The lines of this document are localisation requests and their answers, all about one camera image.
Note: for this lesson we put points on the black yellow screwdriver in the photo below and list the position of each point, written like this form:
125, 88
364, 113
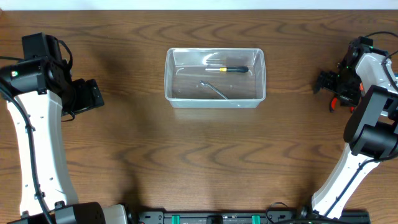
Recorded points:
229, 69

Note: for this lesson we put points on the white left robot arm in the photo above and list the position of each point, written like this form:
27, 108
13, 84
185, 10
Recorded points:
39, 90

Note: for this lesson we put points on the silver offset wrench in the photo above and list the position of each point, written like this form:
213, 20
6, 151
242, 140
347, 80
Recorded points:
214, 89

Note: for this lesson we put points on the clear plastic container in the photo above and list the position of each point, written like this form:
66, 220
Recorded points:
185, 67

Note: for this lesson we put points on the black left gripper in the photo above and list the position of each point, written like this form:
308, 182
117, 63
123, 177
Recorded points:
90, 96

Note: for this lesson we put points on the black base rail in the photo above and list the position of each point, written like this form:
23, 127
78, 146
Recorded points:
268, 217

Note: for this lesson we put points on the red handled pliers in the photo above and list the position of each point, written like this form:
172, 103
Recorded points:
342, 102

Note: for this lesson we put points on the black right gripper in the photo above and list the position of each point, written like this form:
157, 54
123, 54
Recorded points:
328, 83

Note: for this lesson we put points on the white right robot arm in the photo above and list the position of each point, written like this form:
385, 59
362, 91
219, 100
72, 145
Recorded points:
367, 85

